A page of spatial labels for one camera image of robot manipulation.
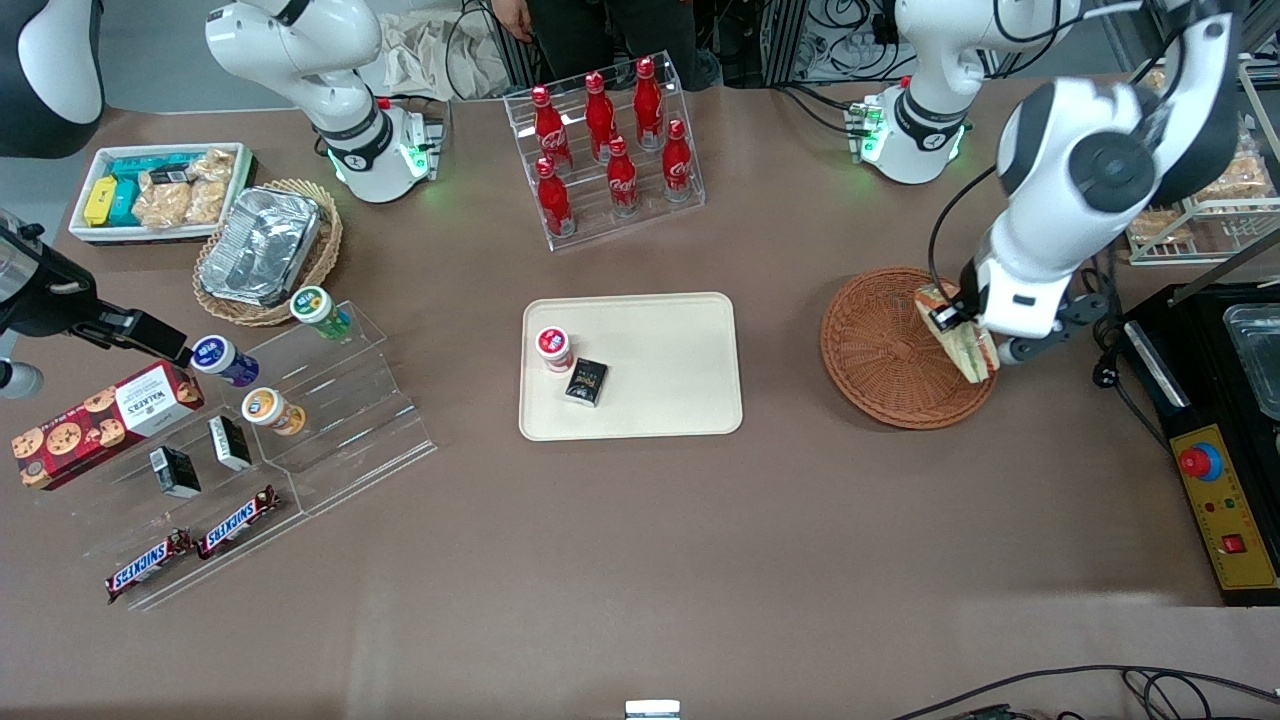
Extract round brown wicker basket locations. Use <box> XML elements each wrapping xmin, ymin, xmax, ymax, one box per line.
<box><xmin>820</xmin><ymin>266</ymin><xmax>999</xmax><ymax>431</ymax></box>

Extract teal snack box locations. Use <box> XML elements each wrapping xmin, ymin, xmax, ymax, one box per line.
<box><xmin>106</xmin><ymin>153</ymin><xmax>201</xmax><ymax>228</ymax></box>

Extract orange snack cup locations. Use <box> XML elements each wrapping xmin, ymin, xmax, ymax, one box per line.
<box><xmin>240</xmin><ymin>386</ymin><xmax>307</xmax><ymax>437</ymax></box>

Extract bagged snack in rack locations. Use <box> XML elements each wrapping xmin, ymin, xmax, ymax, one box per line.
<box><xmin>1133</xmin><ymin>203</ymin><xmax>1198</xmax><ymax>249</ymax></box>
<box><xmin>1188</xmin><ymin>135</ymin><xmax>1278</xmax><ymax>208</ymax></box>

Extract cream rectangular plastic tray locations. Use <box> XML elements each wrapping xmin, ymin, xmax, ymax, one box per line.
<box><xmin>518</xmin><ymin>292</ymin><xmax>745</xmax><ymax>442</ymax></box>

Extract triangle sandwich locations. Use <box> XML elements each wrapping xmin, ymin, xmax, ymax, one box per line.
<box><xmin>914</xmin><ymin>283</ymin><xmax>1001</xmax><ymax>385</ymax></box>

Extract steel pan in appliance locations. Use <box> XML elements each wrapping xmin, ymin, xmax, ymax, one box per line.
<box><xmin>1221</xmin><ymin>302</ymin><xmax>1280</xmax><ymax>423</ymax></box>

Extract red white lid cup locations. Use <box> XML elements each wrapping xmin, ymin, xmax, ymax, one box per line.
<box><xmin>535</xmin><ymin>326</ymin><xmax>576</xmax><ymax>375</ymax></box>

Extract white wire snack rack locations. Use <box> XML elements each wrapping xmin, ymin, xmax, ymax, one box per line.
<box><xmin>1126</xmin><ymin>55</ymin><xmax>1280</xmax><ymax>267</ymax></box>

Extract clear acrylic stepped shelf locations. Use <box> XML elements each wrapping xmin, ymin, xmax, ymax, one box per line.
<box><xmin>58</xmin><ymin>300</ymin><xmax>439</xmax><ymax>613</ymax></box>

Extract beige crumpled cloth bag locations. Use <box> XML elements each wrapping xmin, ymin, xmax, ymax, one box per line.
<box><xmin>380</xmin><ymin>8</ymin><xmax>513</xmax><ymax>103</ymax></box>

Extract green lid snack cup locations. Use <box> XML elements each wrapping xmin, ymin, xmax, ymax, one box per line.
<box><xmin>289</xmin><ymin>285</ymin><xmax>354</xmax><ymax>342</ymax></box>

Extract black appliance with metal handle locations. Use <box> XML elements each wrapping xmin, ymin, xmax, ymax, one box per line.
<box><xmin>1118</xmin><ymin>283</ymin><xmax>1280</xmax><ymax>426</ymax></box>

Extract black power cable with plug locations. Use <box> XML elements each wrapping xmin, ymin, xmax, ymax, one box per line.
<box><xmin>1088</xmin><ymin>245</ymin><xmax>1173</xmax><ymax>456</ymax></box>

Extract red Walkers cookie box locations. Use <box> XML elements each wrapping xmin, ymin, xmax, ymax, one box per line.
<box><xmin>11</xmin><ymin>361</ymin><xmax>206</xmax><ymax>492</ymax></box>

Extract yellow control box emergency stop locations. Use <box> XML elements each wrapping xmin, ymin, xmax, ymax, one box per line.
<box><xmin>1168</xmin><ymin>422</ymin><xmax>1280</xmax><ymax>607</ymax></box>

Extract Snickers bar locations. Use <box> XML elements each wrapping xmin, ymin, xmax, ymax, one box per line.
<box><xmin>195</xmin><ymin>485</ymin><xmax>282</xmax><ymax>560</ymax></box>
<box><xmin>104</xmin><ymin>529</ymin><xmax>197</xmax><ymax>605</ymax></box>

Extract red Coca-Cola bottle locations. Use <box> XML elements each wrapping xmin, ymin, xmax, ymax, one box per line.
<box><xmin>605</xmin><ymin>135</ymin><xmax>640</xmax><ymax>217</ymax></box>
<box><xmin>633</xmin><ymin>56</ymin><xmax>666</xmax><ymax>151</ymax></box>
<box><xmin>584</xmin><ymin>71</ymin><xmax>619</xmax><ymax>161</ymax></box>
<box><xmin>534</xmin><ymin>156</ymin><xmax>577</xmax><ymax>239</ymax></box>
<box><xmin>661</xmin><ymin>119</ymin><xmax>695</xmax><ymax>205</ymax></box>
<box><xmin>530</xmin><ymin>84</ymin><xmax>574</xmax><ymax>172</ymax></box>

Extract clear acrylic bottle rack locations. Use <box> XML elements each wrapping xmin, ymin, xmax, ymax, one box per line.
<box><xmin>502</xmin><ymin>52</ymin><xmax>707</xmax><ymax>252</ymax></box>

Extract black floor cable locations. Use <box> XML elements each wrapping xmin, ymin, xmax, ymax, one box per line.
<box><xmin>888</xmin><ymin>664</ymin><xmax>1280</xmax><ymax>720</ymax></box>

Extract purple lid snack cup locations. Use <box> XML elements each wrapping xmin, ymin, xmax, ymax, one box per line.
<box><xmin>189</xmin><ymin>334</ymin><xmax>262</xmax><ymax>389</ymax></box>

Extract aluminium foil tray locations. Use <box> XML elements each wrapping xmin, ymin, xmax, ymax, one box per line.
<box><xmin>199</xmin><ymin>186</ymin><xmax>324</xmax><ymax>309</ymax></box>

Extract small black white box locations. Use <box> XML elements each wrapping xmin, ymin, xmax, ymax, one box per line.
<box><xmin>207</xmin><ymin>414</ymin><xmax>254</xmax><ymax>472</ymax></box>
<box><xmin>149</xmin><ymin>446</ymin><xmax>202</xmax><ymax>500</ymax></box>

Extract clear bag of crackers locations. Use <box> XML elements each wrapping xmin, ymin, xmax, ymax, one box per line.
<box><xmin>133</xmin><ymin>148</ymin><xmax>237</xmax><ymax>231</ymax></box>

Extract oval light wicker basket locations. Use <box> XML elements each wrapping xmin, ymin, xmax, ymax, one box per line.
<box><xmin>192</xmin><ymin>178</ymin><xmax>345</xmax><ymax>329</ymax></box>

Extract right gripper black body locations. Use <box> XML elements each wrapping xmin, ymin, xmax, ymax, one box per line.
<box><xmin>0</xmin><ymin>212</ymin><xmax>105</xmax><ymax>343</ymax></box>

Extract yellow snack box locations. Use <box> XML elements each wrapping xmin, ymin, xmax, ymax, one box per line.
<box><xmin>84</xmin><ymin>176</ymin><xmax>120</xmax><ymax>228</ymax></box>

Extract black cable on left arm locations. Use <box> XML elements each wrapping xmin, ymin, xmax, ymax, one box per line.
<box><xmin>927</xmin><ymin>163</ymin><xmax>1003</xmax><ymax>293</ymax></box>

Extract small black box gold print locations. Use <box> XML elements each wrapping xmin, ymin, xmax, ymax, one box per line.
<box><xmin>564</xmin><ymin>358</ymin><xmax>610</xmax><ymax>408</ymax></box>

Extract white plastic bin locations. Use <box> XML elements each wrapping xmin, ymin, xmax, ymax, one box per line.
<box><xmin>67</xmin><ymin>142</ymin><xmax>257</xmax><ymax>247</ymax></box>

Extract person in dark trousers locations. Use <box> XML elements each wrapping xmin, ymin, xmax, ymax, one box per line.
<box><xmin>490</xmin><ymin>0</ymin><xmax>723</xmax><ymax>93</ymax></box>

